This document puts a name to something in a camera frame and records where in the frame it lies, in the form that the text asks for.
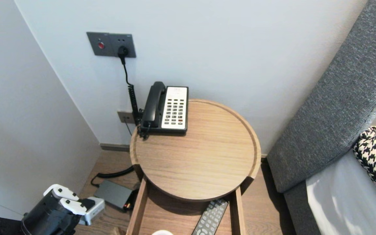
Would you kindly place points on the black TV remote control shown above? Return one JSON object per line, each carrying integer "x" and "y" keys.
{"x": 212, "y": 215}

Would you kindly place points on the grey wall socket panel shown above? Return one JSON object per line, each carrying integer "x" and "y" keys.
{"x": 109, "y": 42}

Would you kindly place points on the grey fabric headboard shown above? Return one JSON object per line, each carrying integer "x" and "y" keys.
{"x": 338, "y": 98}

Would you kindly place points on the small grey wall outlet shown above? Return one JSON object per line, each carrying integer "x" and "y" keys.
{"x": 124, "y": 117}

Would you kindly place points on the black telephone handset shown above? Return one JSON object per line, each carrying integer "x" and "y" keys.
{"x": 153, "y": 104}

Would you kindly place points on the thin grey phone line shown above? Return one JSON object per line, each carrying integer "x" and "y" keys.
{"x": 128, "y": 128}

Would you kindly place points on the round wooden side table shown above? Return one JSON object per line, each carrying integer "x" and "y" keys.
{"x": 175, "y": 218}
{"x": 191, "y": 143}

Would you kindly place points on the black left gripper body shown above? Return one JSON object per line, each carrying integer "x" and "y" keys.
{"x": 47, "y": 217}

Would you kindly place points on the grey power adapter box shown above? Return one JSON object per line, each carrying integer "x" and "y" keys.
{"x": 113, "y": 194}

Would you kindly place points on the black white desk telephone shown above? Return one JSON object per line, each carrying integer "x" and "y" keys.
{"x": 175, "y": 107}

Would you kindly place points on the white round puck speaker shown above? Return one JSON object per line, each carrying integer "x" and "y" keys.
{"x": 162, "y": 232}

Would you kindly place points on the grey fabric bed frame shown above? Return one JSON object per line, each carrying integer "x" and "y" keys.
{"x": 299, "y": 212}

